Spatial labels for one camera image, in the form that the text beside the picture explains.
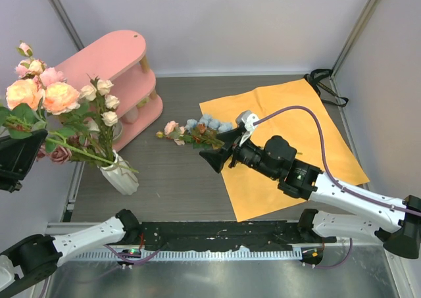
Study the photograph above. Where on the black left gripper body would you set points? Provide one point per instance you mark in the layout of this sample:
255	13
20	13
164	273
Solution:
8	180

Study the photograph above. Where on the mauve rose flower stem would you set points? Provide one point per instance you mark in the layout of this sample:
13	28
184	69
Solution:
61	154

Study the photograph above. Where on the blue flower stem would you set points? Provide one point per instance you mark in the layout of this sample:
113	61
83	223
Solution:
210	123

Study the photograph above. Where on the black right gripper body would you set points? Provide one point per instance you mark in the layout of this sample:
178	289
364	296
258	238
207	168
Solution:
250	154

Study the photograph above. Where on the beige bowl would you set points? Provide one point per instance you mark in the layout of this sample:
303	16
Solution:
117	132

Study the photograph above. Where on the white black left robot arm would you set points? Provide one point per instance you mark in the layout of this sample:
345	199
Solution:
36	257

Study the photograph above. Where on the rust brown rose stem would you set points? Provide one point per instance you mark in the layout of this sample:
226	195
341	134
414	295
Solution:
205	137

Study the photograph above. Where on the pink rose flower stem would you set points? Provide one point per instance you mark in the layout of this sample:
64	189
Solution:
31	67

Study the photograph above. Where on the white ribbed ceramic vase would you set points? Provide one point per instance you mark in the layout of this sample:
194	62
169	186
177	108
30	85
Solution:
120	176

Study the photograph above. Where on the large peach peony stem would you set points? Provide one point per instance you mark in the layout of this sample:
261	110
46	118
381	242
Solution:
56	108

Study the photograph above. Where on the white slotted cable duct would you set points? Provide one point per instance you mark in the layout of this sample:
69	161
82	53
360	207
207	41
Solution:
242	254

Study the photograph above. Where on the green mug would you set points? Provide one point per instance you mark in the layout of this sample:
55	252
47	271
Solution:
142	102

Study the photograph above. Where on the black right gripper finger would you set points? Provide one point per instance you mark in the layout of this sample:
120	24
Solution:
231	137
216	158

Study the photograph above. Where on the peach rose flower stem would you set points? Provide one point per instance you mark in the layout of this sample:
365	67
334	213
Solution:
101	117

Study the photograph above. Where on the small pink bud stem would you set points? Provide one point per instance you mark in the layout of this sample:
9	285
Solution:
181	135

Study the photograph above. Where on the orange yellow wrapping paper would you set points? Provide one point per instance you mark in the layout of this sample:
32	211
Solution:
294	142

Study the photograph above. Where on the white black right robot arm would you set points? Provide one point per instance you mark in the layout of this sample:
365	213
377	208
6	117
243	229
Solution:
393	221

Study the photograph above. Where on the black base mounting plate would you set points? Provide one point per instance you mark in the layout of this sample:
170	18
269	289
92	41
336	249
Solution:
224	236

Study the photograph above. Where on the pink three-tier shelf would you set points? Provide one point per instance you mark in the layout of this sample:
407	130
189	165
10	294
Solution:
119	56

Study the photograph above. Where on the pink faceted cup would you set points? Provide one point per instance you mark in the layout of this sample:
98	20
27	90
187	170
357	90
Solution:
131	116

